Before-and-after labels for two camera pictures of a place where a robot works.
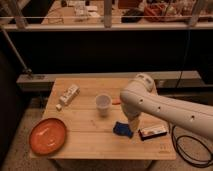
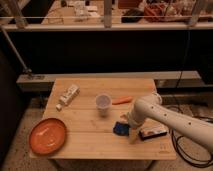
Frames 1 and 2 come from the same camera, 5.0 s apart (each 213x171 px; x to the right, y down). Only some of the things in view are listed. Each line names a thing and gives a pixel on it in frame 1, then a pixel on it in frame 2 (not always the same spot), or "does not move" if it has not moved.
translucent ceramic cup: [103, 103] does not move
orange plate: [48, 136] does not move
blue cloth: [122, 129] does not move
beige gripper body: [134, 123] to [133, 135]
